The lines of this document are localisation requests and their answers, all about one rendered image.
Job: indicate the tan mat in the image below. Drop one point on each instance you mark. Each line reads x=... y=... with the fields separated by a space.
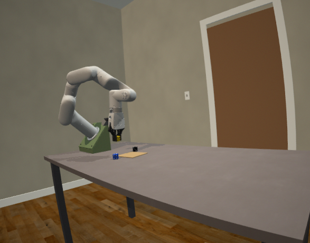
x=132 y=154

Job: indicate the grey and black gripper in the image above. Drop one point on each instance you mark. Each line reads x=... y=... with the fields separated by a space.
x=116 y=122

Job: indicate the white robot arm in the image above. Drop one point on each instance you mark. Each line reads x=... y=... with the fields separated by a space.
x=118 y=92

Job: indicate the blue die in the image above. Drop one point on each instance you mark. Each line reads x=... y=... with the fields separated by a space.
x=115 y=156

